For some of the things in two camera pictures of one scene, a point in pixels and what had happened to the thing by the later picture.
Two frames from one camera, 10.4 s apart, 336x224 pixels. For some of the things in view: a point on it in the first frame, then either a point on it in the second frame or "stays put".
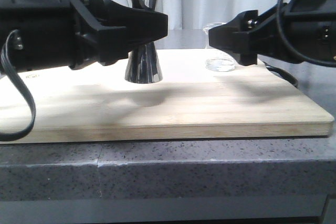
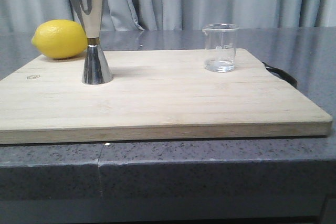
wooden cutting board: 203,94 stays put
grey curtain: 191,0 stays put
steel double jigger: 143,65 -> 90,3
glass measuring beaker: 216,60 stays put
